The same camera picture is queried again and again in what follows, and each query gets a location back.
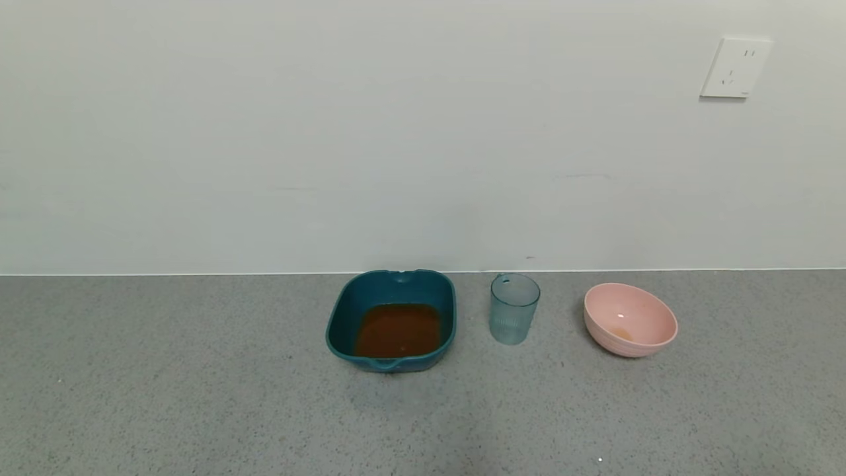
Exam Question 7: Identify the pink round bowl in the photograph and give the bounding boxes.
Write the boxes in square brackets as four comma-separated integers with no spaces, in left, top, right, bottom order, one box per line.
[583,282,679,358]

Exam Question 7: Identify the teal square plastic basin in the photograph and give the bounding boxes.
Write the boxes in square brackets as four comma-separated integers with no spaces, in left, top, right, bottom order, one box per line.
[325,268,458,374]

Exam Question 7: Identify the orange brown liquid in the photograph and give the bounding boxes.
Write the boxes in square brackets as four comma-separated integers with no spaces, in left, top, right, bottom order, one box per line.
[354,303,442,359]

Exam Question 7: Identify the ribbed translucent blue cup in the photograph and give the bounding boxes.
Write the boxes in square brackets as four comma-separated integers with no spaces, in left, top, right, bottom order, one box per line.
[490,272,541,346]

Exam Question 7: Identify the white wall socket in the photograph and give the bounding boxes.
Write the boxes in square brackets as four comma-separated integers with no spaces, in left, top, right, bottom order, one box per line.
[699,37,774,100]

